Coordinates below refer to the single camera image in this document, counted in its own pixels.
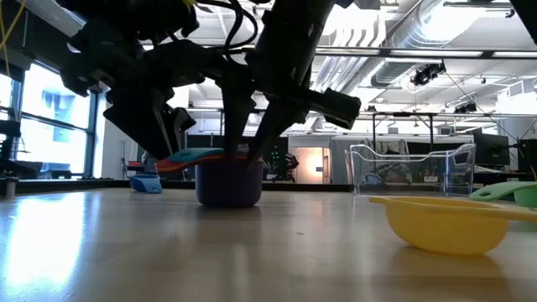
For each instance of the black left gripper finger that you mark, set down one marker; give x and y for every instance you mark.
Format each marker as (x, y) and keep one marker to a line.
(180, 121)
(138, 121)

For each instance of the small light blue measuring cup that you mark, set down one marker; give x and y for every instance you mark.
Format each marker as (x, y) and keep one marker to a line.
(147, 184)

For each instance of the orange measuring cup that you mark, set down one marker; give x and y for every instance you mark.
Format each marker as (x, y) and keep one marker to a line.
(172, 165)

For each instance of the clear plastic basket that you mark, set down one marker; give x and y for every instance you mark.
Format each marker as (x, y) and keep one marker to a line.
(457, 176)

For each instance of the large bright window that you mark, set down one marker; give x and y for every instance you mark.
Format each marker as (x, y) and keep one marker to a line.
(54, 126)

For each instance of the black computer monitor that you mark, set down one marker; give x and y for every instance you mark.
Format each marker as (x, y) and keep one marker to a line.
(491, 149)

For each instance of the silver ceiling air duct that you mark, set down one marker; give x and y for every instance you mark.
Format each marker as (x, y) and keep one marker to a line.
(428, 29)

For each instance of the teal blue measuring cup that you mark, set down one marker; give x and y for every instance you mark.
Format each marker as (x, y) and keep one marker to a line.
(193, 154)

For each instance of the black aluminium table frame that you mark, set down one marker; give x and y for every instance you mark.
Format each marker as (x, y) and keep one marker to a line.
(176, 185)

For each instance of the yellow measuring cup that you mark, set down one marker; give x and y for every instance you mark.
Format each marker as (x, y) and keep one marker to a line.
(449, 230)

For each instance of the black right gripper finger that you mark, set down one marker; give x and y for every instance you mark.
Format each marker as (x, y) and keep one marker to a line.
(237, 105)
(274, 126)

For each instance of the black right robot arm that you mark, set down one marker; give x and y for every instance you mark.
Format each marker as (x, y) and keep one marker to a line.
(526, 14)

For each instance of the dark blue measuring cup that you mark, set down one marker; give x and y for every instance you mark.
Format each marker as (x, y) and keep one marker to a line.
(228, 184)

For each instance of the black background table frame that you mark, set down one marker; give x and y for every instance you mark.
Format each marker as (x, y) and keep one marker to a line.
(403, 113)

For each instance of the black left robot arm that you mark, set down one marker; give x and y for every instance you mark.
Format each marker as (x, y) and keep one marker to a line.
(126, 12)

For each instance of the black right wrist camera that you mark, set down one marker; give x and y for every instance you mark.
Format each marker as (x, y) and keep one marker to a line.
(337, 109)

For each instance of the green measuring cup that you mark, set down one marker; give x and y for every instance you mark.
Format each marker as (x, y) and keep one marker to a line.
(499, 191)

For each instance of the black ceiling camera cluster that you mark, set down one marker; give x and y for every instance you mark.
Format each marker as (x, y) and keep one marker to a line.
(425, 75)

